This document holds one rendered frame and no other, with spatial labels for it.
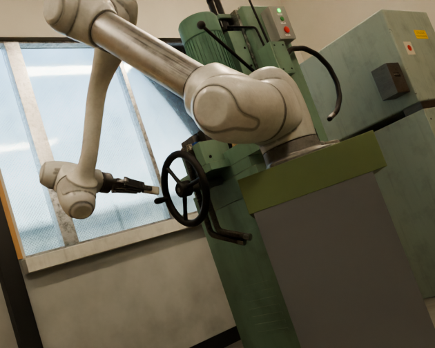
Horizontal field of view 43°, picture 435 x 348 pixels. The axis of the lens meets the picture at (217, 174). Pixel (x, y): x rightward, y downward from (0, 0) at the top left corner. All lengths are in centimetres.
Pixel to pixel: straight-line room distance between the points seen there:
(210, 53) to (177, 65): 90
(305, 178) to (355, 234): 18
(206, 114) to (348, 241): 44
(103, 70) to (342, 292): 101
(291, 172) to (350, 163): 14
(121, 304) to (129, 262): 25
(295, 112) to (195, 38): 99
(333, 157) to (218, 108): 31
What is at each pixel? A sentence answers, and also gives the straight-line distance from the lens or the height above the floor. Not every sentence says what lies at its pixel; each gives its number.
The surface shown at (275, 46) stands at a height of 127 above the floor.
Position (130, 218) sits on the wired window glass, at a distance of 345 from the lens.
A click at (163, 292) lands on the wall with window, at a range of 337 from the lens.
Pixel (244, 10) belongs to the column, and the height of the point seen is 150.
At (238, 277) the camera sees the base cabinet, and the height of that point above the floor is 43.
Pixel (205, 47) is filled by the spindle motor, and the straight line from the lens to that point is 230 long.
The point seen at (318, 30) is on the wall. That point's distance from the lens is 495.
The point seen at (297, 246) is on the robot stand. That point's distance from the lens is 132.
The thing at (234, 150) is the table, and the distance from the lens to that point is 205.
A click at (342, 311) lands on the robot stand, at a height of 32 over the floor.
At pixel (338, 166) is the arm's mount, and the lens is 134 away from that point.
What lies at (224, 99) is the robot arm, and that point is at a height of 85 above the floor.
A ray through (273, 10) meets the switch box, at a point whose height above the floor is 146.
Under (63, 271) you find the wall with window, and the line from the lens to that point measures 312.
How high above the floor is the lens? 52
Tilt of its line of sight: 8 degrees up
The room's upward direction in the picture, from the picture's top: 19 degrees counter-clockwise
